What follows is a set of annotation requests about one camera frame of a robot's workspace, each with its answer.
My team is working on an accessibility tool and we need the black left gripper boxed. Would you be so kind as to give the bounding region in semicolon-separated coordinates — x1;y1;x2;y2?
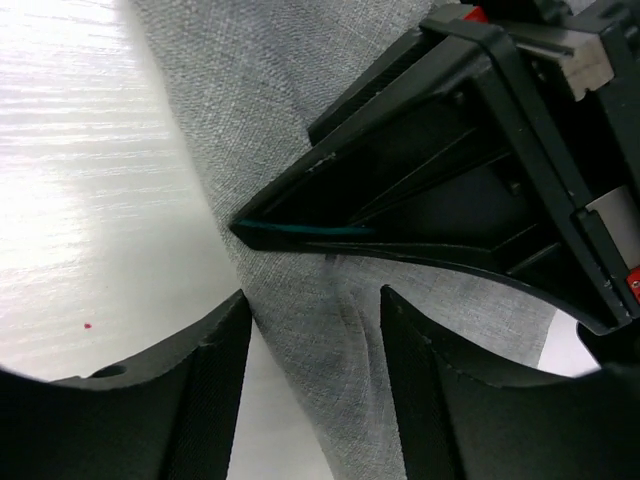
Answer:
452;1;639;300

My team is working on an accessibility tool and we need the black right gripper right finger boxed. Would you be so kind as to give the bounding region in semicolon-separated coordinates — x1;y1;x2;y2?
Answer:
380;287;639;479

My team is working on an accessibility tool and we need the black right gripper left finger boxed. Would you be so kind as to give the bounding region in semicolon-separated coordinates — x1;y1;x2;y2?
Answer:
1;292;252;479

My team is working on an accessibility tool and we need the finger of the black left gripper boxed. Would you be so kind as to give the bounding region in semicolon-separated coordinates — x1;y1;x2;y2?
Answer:
230;20;639;330

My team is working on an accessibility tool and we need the grey cloth napkin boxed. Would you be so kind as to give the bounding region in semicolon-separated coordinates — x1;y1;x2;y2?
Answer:
132;0;640;480

